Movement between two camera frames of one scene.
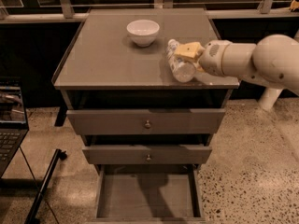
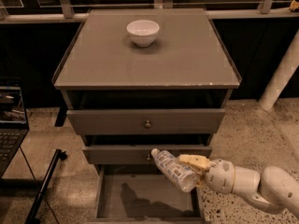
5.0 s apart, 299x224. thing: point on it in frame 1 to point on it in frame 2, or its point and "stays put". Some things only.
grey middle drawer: (148, 155) stays put
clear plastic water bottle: (183, 70) to (185, 176)
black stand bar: (32, 217) stays put
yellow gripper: (210, 58) to (220, 175)
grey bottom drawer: (149, 194) stays put
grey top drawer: (147, 121) stays put
